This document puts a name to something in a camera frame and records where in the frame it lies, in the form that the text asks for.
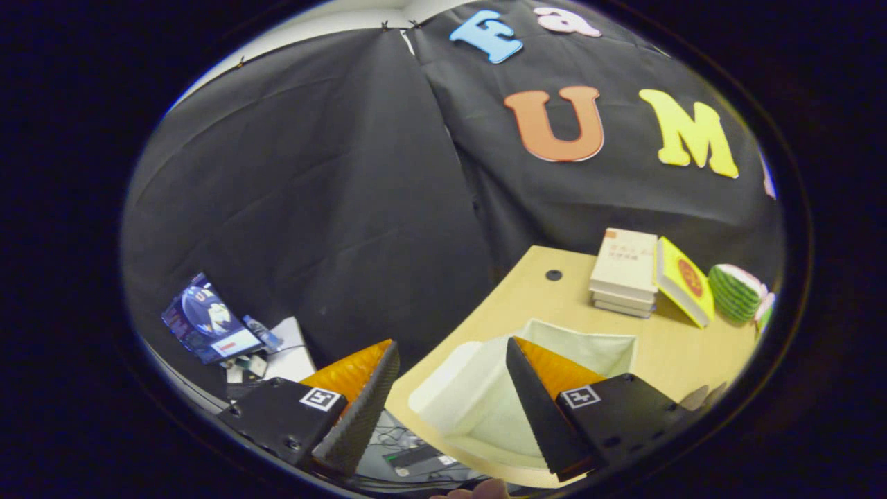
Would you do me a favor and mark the pink and green plush toy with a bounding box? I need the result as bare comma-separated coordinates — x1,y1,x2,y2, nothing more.
755,293,777,335

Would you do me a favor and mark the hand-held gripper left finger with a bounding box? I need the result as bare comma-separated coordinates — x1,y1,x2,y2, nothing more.
216,338,401,478

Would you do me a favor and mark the clear water bottle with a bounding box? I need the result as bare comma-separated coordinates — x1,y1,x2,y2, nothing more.
242,315,284,352

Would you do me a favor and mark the blue printed poster board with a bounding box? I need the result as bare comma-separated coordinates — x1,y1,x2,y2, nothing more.
161,272,265,365

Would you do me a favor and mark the blue cover book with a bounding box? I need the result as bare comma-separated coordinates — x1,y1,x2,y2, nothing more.
594,299,654,319

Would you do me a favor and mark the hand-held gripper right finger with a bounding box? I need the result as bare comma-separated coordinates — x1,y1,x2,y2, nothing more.
505,336,695,483

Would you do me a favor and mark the white flat board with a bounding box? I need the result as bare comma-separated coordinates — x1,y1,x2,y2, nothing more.
265,317,317,383

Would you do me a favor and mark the beige cover book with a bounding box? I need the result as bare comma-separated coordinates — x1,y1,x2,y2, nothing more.
589,228,659,295

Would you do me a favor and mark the watermelon slice plush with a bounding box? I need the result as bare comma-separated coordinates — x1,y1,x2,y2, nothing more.
708,263,769,324

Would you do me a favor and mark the white fabric storage box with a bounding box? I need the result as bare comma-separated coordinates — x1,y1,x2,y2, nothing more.
408,318,638,470

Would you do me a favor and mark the white-edged thin book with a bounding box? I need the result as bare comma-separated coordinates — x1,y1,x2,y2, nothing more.
591,290,657,313

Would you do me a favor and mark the black power strip with cables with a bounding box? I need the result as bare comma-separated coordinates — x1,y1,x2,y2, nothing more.
367,412,486,483

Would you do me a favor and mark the yellow book with red label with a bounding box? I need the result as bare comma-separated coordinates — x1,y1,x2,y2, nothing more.
653,236,716,329

